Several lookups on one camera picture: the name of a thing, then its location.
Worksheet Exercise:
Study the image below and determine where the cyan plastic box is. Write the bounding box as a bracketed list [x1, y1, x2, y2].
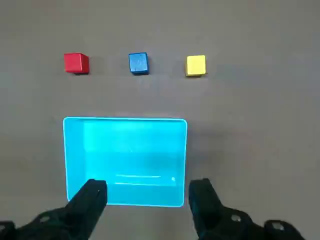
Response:
[62, 116, 189, 208]

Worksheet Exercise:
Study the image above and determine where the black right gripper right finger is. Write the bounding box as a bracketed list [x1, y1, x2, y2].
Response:
[188, 177, 307, 240]

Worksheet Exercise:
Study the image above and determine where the blue wooden block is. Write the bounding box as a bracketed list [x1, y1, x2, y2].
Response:
[127, 51, 151, 76]

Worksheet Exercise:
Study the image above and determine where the yellow wooden block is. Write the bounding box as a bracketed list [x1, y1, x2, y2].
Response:
[184, 54, 208, 78]

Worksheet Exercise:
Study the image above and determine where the red wooden block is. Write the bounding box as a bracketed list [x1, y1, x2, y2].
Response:
[63, 52, 90, 75]

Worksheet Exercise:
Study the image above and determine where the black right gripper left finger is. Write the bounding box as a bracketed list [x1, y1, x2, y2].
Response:
[0, 178, 109, 240]

